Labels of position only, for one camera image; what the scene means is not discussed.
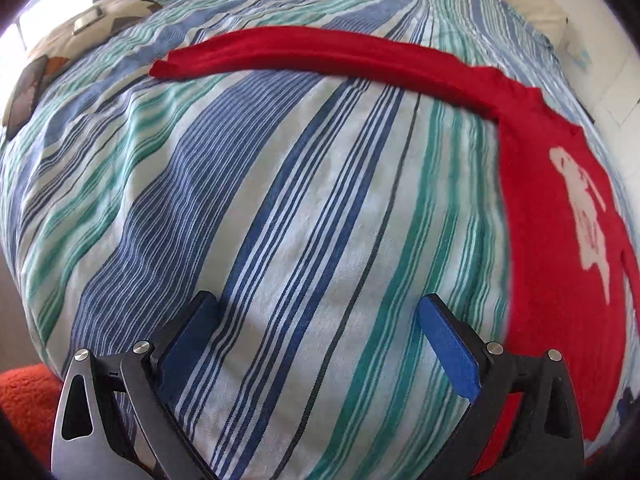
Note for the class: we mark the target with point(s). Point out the cream padded headboard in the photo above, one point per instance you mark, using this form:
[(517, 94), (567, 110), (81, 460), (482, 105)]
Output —
[(525, 5)]

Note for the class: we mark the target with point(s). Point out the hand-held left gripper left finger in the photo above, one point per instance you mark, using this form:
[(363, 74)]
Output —
[(192, 340)]

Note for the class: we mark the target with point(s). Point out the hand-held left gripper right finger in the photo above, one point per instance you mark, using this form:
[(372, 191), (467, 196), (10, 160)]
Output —
[(450, 345)]

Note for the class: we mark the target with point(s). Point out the patterned printed pillow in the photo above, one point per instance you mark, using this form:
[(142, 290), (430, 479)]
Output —
[(115, 12)]

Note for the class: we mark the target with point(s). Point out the striped blue green bed sheet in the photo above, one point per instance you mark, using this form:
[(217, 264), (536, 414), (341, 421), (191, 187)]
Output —
[(300, 210)]

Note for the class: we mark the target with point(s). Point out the orange fluffy rug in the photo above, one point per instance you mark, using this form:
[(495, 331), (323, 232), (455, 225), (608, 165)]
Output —
[(25, 395)]

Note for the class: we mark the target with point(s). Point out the red sweater with white print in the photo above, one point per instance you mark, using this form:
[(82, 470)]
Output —
[(540, 260)]

